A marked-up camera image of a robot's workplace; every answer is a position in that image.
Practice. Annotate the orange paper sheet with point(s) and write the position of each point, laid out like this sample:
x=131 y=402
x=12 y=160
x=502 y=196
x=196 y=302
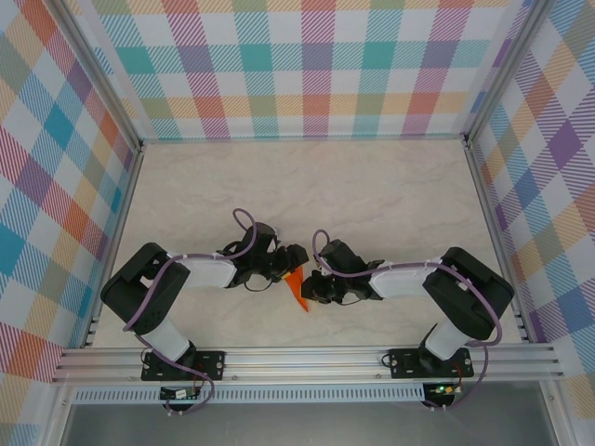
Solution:
x=300 y=295

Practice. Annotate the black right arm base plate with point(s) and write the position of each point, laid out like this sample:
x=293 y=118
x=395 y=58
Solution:
x=400 y=364

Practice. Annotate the aluminium frame post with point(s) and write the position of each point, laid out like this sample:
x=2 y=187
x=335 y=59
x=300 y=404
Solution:
x=506 y=69
x=103 y=69

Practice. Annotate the aluminium frame cross bar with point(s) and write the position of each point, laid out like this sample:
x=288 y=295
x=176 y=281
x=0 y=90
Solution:
x=302 y=139

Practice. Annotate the long aluminium mounting rail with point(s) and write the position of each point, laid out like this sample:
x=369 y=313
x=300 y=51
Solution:
x=302 y=362

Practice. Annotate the grey metal panel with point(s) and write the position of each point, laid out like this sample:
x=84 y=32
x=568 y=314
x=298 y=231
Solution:
x=302 y=425

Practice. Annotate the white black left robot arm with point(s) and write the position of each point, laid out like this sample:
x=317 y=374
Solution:
x=209 y=274

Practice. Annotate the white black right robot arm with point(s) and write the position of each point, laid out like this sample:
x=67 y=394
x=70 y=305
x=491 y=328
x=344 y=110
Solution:
x=400 y=283

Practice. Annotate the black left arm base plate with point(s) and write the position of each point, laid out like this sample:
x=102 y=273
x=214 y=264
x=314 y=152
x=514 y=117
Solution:
x=214 y=364

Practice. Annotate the small circuit board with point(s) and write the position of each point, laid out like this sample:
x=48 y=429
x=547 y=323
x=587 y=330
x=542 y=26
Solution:
x=444 y=389
x=179 y=394

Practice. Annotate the aluminium frame side rail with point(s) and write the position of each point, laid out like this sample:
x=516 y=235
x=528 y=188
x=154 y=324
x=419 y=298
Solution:
x=495 y=232
x=119 y=232

